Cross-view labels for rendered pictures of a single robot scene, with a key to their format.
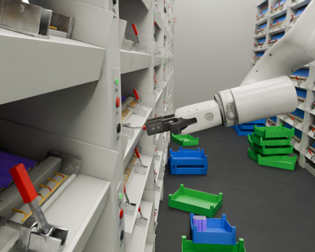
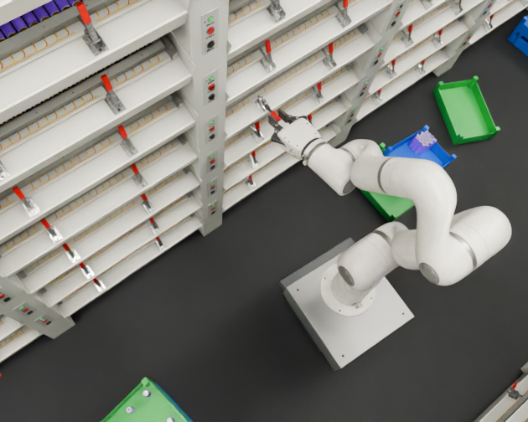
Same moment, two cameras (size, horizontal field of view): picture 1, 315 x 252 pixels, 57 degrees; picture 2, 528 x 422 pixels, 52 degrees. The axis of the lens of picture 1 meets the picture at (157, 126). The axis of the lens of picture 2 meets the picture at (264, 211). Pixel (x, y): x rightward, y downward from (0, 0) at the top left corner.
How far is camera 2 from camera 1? 133 cm
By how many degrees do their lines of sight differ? 60
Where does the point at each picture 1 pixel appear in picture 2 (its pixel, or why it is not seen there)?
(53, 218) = (152, 168)
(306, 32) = (353, 173)
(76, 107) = not seen: hidden behind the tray
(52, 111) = not seen: hidden behind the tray
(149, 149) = (359, 73)
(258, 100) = (319, 172)
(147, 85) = (379, 23)
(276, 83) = (335, 175)
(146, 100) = (372, 33)
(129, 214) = (256, 141)
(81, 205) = (169, 167)
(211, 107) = (296, 148)
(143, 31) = not seen: outside the picture
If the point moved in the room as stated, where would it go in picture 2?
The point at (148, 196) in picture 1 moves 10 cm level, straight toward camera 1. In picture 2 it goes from (344, 103) to (328, 117)
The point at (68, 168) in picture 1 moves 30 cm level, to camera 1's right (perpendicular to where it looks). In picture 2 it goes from (179, 140) to (249, 215)
